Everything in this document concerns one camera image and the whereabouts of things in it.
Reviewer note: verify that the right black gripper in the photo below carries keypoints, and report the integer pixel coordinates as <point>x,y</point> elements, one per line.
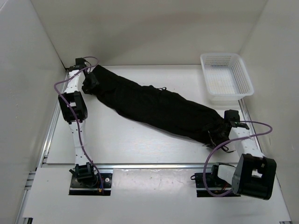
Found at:
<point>215,141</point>

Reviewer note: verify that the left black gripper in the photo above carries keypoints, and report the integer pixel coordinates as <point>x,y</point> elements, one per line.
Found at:
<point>95,83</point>

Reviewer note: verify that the black trousers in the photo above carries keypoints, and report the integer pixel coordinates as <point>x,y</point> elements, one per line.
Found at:
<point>156,107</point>

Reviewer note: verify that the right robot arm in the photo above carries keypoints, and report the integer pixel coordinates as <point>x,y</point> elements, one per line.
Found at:
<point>254,174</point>

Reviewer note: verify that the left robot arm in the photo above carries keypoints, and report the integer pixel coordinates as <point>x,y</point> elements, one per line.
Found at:
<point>74,112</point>

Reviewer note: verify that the white plastic mesh basket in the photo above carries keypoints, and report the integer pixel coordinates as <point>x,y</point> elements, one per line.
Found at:
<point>226,77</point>

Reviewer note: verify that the right aluminium rail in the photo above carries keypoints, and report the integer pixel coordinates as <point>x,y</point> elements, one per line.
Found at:
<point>255,128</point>

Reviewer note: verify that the aluminium rail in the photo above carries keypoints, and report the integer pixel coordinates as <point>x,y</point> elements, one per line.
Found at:
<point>34,131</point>
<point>255,128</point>
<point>104,166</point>

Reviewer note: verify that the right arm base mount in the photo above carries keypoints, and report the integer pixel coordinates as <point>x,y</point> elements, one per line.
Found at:
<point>214,184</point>

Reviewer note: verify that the left aluminium rail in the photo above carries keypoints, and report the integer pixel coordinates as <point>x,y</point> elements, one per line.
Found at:
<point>34,131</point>

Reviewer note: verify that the front aluminium rail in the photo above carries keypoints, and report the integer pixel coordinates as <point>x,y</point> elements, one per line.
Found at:
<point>104,166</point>

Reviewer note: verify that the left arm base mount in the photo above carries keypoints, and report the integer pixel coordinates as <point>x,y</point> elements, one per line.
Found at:
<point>93,187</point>

